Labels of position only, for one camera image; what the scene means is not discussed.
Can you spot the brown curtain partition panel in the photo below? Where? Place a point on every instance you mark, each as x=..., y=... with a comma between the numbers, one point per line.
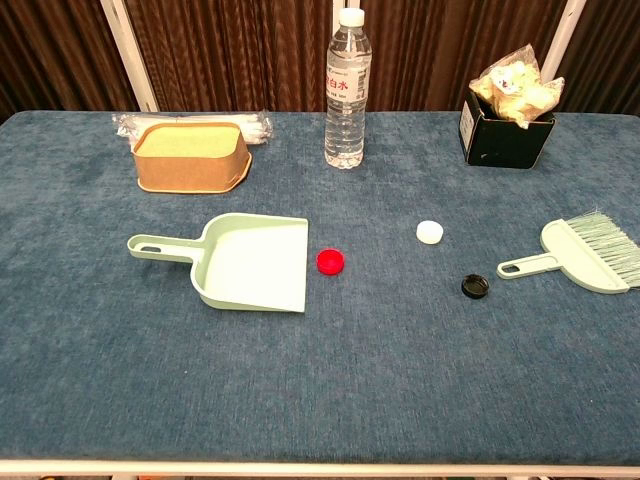
x=610, y=50
x=225, y=55
x=440, y=50
x=50, y=55

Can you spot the mint green plastic dustpan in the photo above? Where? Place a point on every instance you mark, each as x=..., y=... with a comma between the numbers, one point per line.
x=250, y=265

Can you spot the white bottle cap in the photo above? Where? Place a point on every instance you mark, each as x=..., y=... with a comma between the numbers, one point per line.
x=429, y=233

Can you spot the clear bag of yellow snacks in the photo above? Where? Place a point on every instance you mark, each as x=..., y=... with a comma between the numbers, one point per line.
x=515, y=85

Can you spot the mint green hand brush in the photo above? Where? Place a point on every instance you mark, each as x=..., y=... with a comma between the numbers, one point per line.
x=565, y=250

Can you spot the blue fabric table cover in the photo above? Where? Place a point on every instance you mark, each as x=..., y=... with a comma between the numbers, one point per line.
x=320, y=375

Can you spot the brown kraft paper box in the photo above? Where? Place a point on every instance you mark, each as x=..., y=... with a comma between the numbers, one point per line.
x=190, y=167

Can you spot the black bottle cap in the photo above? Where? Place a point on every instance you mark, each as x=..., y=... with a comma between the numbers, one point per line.
x=475, y=286

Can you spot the red bottle cap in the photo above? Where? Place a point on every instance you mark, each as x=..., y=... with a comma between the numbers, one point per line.
x=331, y=262

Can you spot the pack of wrapped white straws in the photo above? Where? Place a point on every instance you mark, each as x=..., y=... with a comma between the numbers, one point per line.
x=252, y=127

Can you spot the black square box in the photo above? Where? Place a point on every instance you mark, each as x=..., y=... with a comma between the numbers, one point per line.
x=500, y=146

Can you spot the clear water bottle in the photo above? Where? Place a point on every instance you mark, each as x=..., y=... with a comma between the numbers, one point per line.
x=345, y=125

